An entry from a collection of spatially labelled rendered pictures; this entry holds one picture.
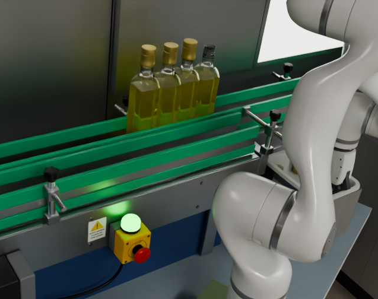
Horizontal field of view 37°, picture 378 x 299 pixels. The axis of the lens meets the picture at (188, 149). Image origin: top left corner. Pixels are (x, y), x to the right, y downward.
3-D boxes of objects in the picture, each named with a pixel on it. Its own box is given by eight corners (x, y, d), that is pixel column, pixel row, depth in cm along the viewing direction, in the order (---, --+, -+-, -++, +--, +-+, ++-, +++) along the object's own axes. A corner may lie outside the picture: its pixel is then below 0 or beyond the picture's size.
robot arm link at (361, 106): (367, 132, 145) (332, 120, 148) (383, 86, 137) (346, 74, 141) (358, 146, 138) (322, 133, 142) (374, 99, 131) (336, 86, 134)
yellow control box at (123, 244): (133, 238, 135) (136, 214, 131) (149, 257, 130) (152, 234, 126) (107, 247, 131) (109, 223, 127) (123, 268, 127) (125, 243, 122)
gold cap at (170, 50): (171, 57, 135) (173, 40, 133) (179, 63, 133) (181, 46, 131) (158, 59, 134) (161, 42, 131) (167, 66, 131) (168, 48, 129)
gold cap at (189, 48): (190, 53, 139) (192, 37, 136) (198, 59, 137) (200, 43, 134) (178, 55, 137) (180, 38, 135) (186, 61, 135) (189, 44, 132)
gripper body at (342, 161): (317, 132, 146) (307, 167, 152) (345, 153, 139) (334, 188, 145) (337, 126, 150) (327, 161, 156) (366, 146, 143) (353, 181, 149)
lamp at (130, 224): (133, 218, 130) (135, 208, 128) (144, 230, 127) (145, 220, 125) (116, 224, 127) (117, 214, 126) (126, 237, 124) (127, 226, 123)
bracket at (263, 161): (244, 155, 160) (248, 134, 156) (266, 173, 154) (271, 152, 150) (234, 158, 158) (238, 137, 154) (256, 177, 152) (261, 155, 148)
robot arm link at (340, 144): (318, 126, 144) (315, 136, 146) (344, 144, 138) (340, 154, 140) (342, 120, 148) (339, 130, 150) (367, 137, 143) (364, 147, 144)
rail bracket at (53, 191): (57, 215, 120) (57, 164, 112) (73, 237, 115) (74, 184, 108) (40, 220, 117) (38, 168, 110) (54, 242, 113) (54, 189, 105)
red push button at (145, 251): (144, 238, 127) (152, 247, 125) (143, 251, 129) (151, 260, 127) (129, 244, 125) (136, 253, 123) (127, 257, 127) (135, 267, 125)
